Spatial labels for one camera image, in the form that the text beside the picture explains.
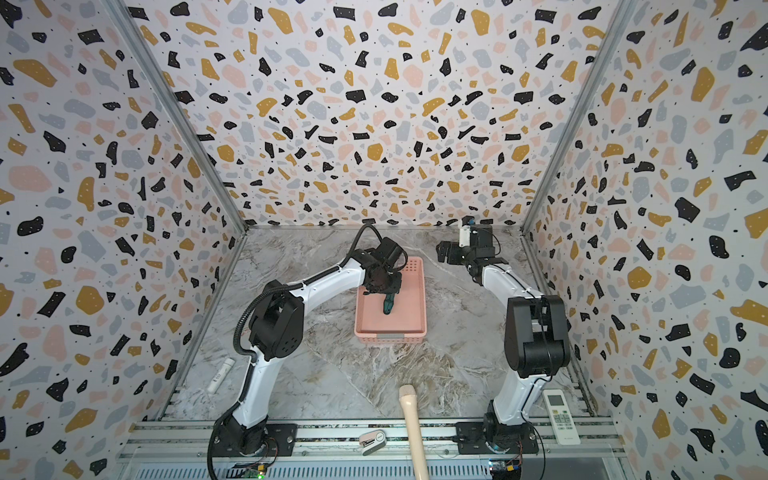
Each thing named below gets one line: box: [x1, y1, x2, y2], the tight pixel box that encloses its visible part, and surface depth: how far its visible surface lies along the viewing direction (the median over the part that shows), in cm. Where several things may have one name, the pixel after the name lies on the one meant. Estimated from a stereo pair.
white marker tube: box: [207, 358, 236, 393], surface depth 85 cm
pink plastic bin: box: [354, 257, 427, 344], surface depth 97 cm
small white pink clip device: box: [359, 429, 387, 456], surface depth 74 cm
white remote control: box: [542, 389, 581, 445], surface depth 78 cm
